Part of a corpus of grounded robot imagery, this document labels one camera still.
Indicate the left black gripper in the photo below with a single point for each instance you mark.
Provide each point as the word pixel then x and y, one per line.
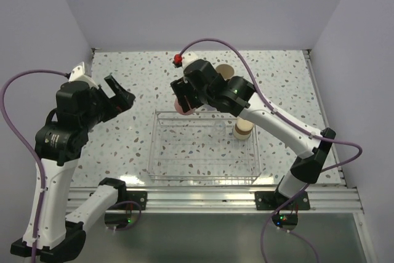
pixel 122 100

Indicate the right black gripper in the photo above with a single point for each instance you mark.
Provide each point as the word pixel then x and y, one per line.
pixel 181 88

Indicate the cream steel cup brown band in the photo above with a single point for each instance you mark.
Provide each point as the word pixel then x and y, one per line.
pixel 242 129

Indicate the clear glass cup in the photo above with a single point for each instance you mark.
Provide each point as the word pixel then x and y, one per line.
pixel 219 131

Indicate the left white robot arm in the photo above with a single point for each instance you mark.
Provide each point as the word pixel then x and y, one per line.
pixel 53 235

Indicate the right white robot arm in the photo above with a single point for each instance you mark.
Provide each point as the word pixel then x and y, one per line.
pixel 238 97

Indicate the tall beige cup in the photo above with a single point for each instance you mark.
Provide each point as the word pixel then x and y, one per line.
pixel 225 70

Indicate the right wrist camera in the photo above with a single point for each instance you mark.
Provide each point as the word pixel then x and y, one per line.
pixel 184 60

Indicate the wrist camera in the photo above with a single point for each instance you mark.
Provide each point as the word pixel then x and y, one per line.
pixel 83 72
pixel 184 60

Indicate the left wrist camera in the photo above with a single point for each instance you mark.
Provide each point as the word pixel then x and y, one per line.
pixel 83 72

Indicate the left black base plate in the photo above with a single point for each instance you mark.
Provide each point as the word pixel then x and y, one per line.
pixel 140 197

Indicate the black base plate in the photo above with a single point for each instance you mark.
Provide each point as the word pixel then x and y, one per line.
pixel 267 201
pixel 140 197

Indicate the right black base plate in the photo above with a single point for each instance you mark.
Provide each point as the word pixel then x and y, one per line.
pixel 267 201

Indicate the aluminium mounting rail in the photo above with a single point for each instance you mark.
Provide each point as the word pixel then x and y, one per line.
pixel 241 199

